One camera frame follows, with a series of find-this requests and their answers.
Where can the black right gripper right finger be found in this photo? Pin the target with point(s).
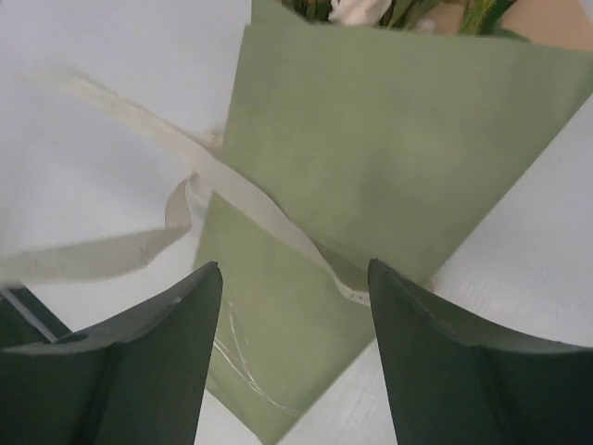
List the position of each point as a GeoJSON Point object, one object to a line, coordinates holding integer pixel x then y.
{"type": "Point", "coordinates": [453, 377]}

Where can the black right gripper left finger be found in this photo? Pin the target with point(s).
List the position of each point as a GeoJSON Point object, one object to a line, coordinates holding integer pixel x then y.
{"type": "Point", "coordinates": [136, 378]}

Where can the cream ribbon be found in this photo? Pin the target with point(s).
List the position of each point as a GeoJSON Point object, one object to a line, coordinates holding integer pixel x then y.
{"type": "Point", "coordinates": [115, 256]}

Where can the green and orange wrapping paper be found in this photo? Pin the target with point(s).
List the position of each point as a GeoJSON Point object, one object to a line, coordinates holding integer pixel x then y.
{"type": "Point", "coordinates": [376, 144]}

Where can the pink rose flower branch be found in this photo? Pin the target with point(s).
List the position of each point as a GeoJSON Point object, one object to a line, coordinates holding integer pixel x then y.
{"type": "Point", "coordinates": [484, 18]}

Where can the cream rose flower branch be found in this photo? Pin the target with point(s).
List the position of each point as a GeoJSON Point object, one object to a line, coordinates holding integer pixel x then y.
{"type": "Point", "coordinates": [388, 14]}

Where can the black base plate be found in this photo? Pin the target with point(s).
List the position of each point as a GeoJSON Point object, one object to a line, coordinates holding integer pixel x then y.
{"type": "Point", "coordinates": [25, 319]}

